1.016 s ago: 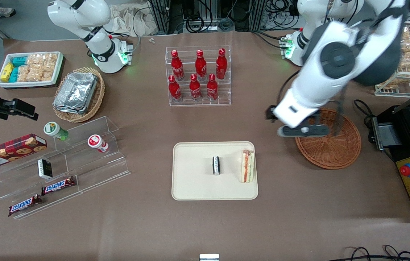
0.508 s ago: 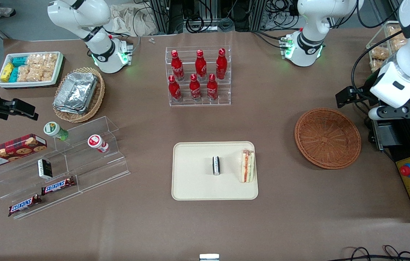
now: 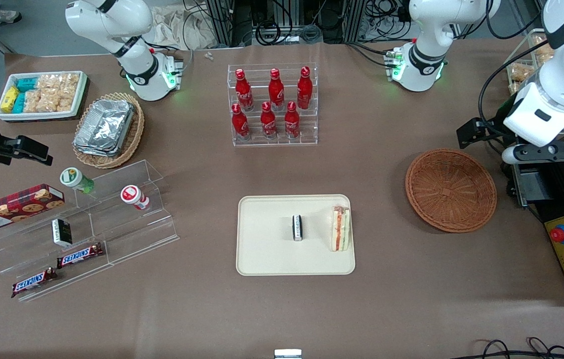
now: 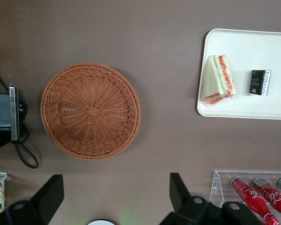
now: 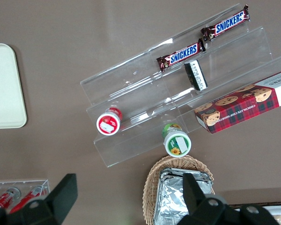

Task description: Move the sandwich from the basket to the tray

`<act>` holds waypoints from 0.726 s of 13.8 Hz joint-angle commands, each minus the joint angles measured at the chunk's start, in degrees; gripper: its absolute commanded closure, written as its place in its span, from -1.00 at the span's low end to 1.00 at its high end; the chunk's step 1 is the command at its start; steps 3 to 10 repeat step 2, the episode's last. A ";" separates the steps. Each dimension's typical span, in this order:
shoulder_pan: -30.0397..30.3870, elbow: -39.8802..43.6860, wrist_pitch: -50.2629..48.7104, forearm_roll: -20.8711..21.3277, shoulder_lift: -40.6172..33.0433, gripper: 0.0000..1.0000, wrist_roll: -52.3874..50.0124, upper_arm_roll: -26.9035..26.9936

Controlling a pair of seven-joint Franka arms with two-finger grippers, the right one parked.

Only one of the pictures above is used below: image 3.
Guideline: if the yellow snack packet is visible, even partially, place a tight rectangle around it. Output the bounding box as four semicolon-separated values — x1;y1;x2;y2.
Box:
1;87;19;113

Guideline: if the aluminium foil tray stack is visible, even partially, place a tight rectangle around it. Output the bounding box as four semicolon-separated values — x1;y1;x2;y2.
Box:
73;98;136;158

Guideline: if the round brown wicker basket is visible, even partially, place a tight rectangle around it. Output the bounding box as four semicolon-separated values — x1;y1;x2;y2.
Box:
405;148;498;234

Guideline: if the red tartan cookie box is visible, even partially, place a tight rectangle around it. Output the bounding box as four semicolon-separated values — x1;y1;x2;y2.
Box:
0;183;66;234

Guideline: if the green lidded cup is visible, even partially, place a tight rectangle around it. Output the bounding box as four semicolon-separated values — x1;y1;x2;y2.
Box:
59;167;96;194

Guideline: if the aluminium frame rack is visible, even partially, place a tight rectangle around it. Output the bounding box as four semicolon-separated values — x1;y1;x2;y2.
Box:
205;0;378;48

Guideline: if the grey shoe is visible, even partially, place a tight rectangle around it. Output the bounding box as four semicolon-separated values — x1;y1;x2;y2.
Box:
0;2;22;27

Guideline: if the clear rice cracker bag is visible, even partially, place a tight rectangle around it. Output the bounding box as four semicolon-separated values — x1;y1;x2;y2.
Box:
23;89;74;114
36;73;81;100

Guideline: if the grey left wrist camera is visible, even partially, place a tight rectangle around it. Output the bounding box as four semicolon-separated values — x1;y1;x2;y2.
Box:
501;141;564;165

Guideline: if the black looped cable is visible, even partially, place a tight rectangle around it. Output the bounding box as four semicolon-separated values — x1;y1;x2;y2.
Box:
454;337;564;359

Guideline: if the crumpled beige paper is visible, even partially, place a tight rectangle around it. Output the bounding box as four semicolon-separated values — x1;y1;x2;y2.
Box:
149;5;215;50

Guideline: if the red cola bottle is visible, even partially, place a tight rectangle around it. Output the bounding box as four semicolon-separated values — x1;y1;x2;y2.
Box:
296;66;314;111
268;68;285;111
231;103;251;142
260;101;278;140
234;69;254;112
284;101;301;140

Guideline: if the red lidded cup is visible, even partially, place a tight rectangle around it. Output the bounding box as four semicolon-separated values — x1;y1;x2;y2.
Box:
120;184;151;210

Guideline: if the clear acrylic step display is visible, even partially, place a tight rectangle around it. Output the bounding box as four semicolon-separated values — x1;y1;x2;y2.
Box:
0;159;181;303

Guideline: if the beige serving tray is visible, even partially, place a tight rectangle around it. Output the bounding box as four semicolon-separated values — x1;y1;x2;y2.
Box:
235;194;356;276

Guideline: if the Snickers chocolate bar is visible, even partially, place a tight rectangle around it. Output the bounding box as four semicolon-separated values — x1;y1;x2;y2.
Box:
56;242;105;269
10;267;58;299

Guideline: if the black machine housing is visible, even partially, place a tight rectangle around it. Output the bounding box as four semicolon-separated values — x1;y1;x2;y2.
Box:
510;157;564;307

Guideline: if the coiled black cable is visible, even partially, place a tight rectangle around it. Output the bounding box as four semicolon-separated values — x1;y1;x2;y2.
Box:
254;21;283;46

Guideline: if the oval light wicker basket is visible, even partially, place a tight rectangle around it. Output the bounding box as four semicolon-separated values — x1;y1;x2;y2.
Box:
72;92;146;170

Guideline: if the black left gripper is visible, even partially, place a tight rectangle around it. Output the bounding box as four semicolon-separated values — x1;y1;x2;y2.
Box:
456;118;512;150

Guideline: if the wire rack with bread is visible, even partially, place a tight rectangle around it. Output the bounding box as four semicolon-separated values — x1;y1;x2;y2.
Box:
505;28;558;96

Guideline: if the triangular sandwich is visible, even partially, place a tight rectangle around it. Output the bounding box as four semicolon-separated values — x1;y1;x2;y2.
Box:
330;204;351;252

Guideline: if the white rectangular snack container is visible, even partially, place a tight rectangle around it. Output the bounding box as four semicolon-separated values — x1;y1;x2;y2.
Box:
0;70;89;122

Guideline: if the clear acrylic bottle rack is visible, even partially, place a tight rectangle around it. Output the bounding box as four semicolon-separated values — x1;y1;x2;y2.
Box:
226;63;319;147

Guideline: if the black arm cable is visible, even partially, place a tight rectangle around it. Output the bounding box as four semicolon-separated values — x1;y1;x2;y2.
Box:
476;40;551;141

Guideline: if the grey metal plate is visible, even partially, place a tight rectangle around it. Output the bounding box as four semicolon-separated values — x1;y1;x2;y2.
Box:
511;164;543;208

